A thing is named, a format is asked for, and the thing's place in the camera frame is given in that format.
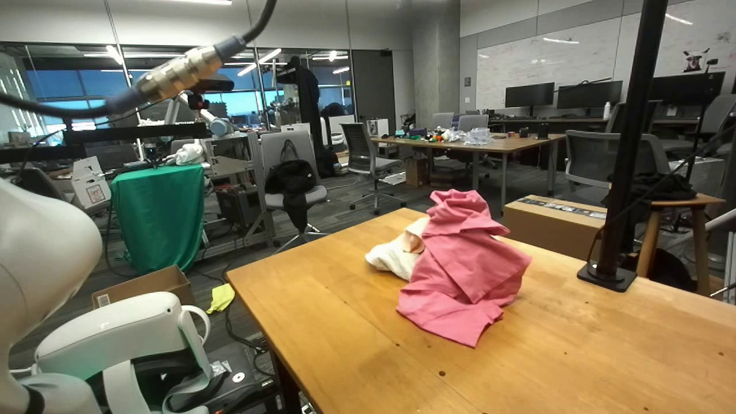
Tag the long wooden table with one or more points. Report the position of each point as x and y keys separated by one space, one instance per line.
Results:
x=475 y=144

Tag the pink shirt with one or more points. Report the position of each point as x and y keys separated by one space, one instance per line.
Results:
x=467 y=278

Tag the green cloth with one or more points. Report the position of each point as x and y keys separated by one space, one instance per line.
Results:
x=156 y=215

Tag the black stereo camera bar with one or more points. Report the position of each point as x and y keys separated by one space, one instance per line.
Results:
x=204 y=84

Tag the white whiteboard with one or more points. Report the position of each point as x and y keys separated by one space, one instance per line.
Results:
x=552 y=53

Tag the grey office chair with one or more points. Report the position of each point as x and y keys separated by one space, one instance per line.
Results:
x=360 y=146
x=590 y=158
x=315 y=195

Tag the small cardboard box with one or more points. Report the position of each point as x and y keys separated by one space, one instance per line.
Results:
x=416 y=171

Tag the black bag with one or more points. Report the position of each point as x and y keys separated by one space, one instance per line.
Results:
x=652 y=188

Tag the yellow cloth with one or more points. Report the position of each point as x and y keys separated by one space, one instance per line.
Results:
x=222 y=298

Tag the dark grey door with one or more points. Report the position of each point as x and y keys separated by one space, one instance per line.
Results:
x=373 y=84

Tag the white terry towel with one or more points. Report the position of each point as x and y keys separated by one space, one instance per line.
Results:
x=391 y=258

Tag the brown cardboard box black tape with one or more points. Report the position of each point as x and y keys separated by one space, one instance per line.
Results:
x=547 y=227

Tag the black equipment box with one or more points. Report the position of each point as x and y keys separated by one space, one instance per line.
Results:
x=231 y=387

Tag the black pole with base plate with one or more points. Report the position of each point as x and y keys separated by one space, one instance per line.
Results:
x=629 y=152

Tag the open cardboard box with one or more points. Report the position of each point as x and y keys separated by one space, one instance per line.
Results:
x=142 y=287

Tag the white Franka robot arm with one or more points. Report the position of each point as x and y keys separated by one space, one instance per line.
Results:
x=38 y=253

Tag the wooden stool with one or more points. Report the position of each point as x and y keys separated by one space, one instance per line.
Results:
x=682 y=204

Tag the black backpack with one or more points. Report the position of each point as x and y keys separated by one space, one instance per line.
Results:
x=291 y=175

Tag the black computer monitor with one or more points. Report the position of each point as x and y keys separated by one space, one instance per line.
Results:
x=529 y=96
x=590 y=96
x=690 y=85

